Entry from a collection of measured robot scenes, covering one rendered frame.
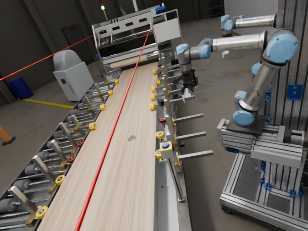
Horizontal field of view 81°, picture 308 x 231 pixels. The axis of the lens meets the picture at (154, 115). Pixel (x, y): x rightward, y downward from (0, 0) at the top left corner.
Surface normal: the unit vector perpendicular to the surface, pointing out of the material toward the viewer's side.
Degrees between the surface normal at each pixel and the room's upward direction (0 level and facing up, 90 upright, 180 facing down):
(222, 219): 0
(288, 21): 90
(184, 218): 0
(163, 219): 0
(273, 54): 83
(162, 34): 90
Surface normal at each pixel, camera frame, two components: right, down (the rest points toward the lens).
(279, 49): -0.43, 0.46
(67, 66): 0.83, 0.08
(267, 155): -0.55, 0.55
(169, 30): -0.03, 0.52
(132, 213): -0.26, -0.83
